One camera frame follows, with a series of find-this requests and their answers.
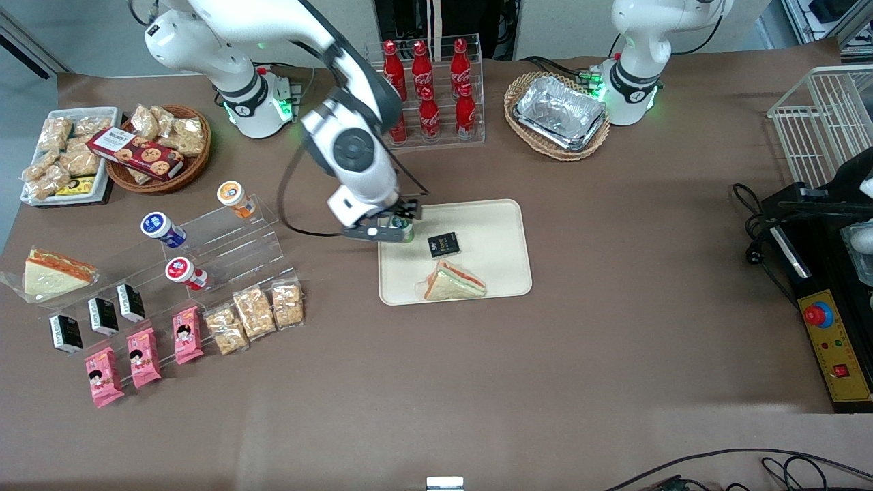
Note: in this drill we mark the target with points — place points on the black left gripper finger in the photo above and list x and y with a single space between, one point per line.
825 209

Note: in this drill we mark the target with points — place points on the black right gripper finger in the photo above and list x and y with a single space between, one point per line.
395 213
412 208

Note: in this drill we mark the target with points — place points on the green gum bottle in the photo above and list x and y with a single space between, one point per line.
402 230

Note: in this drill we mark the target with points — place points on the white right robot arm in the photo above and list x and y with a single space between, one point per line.
354 143

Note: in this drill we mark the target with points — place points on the beige plastic tray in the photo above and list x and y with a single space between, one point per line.
491 245

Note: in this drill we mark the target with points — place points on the orange gum bottle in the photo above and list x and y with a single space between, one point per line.
235 198

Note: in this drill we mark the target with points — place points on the clear acrylic stepped gum stand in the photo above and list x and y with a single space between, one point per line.
232 245

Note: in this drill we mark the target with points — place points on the red gum bottle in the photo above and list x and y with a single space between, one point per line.
184 273

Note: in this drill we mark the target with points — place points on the blue gum bottle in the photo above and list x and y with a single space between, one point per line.
161 228

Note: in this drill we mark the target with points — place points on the white rectangular snack tray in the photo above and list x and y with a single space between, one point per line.
106 116

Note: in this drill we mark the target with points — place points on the small black chocolate packet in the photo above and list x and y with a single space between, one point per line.
443 245

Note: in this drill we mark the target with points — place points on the black control box yellow panel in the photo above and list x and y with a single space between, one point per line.
832 273

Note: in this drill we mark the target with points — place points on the clear acrylic bottle rack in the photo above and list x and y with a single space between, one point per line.
443 144

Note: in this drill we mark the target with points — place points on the red cola bottle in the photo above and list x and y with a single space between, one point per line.
400 131
422 65
394 68
460 61
429 117
466 112

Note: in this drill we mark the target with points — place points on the wrapped triangle sandwich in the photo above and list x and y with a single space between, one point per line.
51 276
453 283

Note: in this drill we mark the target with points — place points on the red emergency stop button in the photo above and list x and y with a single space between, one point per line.
818 314

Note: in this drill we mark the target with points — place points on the clear oat crisp packet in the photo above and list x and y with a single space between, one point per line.
226 330
254 312
288 304

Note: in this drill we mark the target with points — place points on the wicker basket with foil trays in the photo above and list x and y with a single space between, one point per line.
522 88

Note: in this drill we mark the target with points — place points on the brown wicker snack basket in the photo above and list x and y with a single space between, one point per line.
194 167

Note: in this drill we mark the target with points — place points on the stack of foil trays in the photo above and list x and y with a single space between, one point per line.
559 112

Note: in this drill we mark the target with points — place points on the clear oat snack bag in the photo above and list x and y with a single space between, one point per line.
54 134
39 166
189 136
92 125
144 121
51 183
80 160
164 119

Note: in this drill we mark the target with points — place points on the black equipment cabinet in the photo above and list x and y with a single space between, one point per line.
477 17

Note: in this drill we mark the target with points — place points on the pink snack pack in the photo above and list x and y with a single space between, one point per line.
187 335
104 377
144 358

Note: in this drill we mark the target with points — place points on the clear acrylic low display stand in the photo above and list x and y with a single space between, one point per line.
164 310

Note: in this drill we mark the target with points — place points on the red cookie box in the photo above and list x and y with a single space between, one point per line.
136 153

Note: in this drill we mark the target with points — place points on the small black snack box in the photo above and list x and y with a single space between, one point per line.
103 316
66 333
131 303

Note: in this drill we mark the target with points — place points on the yellow snack packet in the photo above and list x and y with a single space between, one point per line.
76 186

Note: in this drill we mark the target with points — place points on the metal shelf frame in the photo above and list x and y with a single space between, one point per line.
818 17

